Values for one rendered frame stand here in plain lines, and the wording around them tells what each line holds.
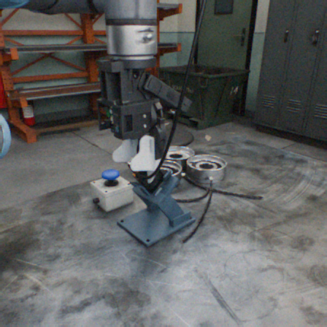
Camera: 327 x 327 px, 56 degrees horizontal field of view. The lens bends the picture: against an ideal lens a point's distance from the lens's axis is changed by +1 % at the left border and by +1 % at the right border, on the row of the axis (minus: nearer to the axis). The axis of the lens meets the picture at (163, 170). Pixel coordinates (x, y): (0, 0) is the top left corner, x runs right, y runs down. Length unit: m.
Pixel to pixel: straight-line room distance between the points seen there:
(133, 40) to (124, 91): 0.07
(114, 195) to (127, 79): 0.29
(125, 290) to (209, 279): 0.13
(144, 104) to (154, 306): 0.30
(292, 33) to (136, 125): 3.31
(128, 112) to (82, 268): 0.27
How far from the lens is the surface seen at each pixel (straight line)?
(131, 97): 0.49
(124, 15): 0.47
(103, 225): 0.64
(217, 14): 5.02
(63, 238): 0.63
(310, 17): 3.64
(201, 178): 0.79
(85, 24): 4.49
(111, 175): 0.68
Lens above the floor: 1.16
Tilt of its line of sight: 25 degrees down
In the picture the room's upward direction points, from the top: straight up
